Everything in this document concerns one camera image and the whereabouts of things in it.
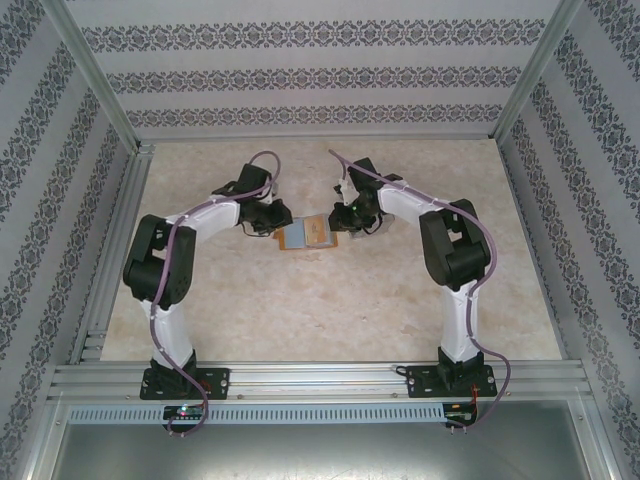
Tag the right aluminium frame post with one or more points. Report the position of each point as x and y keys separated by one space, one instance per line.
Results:
x=535 y=75

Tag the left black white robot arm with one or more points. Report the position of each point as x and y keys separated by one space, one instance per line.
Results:
x=160 y=270

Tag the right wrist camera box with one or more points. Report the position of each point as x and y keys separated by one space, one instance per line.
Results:
x=344 y=192

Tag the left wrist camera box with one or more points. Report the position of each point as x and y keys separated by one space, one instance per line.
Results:
x=271 y=189

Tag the aluminium frame post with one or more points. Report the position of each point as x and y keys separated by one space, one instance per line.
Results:
x=535 y=75
x=95 y=75

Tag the orange card holder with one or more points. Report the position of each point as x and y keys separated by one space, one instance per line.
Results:
x=295 y=237

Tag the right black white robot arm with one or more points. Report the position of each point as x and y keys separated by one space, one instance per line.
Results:
x=452 y=250

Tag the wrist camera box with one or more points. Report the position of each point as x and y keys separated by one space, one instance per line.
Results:
x=344 y=192
x=271 y=189

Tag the left aluminium frame post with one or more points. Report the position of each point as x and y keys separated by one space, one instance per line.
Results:
x=95 y=75

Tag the grey metal sheet panel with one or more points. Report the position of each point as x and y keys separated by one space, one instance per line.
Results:
x=320 y=452

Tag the aluminium side rail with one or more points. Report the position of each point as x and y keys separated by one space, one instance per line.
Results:
x=127 y=190

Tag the aluminium mounting rail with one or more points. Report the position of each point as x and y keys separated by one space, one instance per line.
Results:
x=320 y=380

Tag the aluminium back frame bar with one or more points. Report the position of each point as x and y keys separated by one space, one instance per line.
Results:
x=320 y=139

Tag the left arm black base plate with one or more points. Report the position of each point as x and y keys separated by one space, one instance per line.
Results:
x=215 y=382

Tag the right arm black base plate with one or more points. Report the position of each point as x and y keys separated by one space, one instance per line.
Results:
x=425 y=381

